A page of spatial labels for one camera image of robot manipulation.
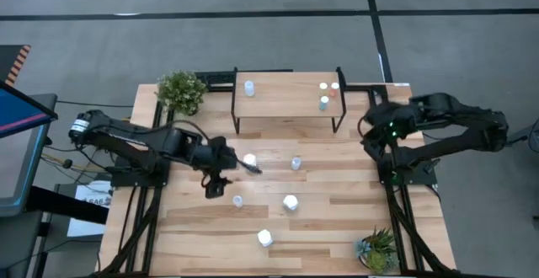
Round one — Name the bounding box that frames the blue-framed monitor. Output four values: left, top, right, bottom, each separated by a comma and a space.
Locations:
0, 79, 59, 219

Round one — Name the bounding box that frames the black cable bundle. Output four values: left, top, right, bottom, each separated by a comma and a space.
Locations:
40, 142, 113, 184

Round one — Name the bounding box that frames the black rear frame bar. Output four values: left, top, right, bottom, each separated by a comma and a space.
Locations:
195, 70, 237, 93

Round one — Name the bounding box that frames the small succulent potted plant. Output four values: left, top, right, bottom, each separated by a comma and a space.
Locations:
354, 226, 400, 275

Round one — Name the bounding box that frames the white printed paper sheet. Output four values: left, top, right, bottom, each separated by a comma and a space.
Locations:
67, 179, 114, 238

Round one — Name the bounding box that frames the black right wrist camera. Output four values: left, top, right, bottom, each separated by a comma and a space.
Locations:
360, 138, 387, 161

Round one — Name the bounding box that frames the wooden shelf with black legs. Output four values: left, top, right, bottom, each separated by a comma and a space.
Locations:
230, 67, 347, 135

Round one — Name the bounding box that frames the black stand leg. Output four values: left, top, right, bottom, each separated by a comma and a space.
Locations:
507, 117, 539, 155

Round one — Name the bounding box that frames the leafy green potted plant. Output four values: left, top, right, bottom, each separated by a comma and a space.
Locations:
156, 70, 209, 117

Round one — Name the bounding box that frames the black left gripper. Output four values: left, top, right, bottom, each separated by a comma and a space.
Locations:
191, 136, 264, 175

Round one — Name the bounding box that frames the thin black floor cable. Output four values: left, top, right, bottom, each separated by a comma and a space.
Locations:
56, 99, 135, 110

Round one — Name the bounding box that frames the black orange striped mat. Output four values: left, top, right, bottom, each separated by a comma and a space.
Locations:
0, 44, 32, 88

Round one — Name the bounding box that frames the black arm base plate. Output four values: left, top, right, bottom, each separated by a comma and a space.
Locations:
376, 155, 438, 186
109, 159, 172, 188

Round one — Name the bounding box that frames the black side stand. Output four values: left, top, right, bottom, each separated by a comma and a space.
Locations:
0, 184, 109, 278

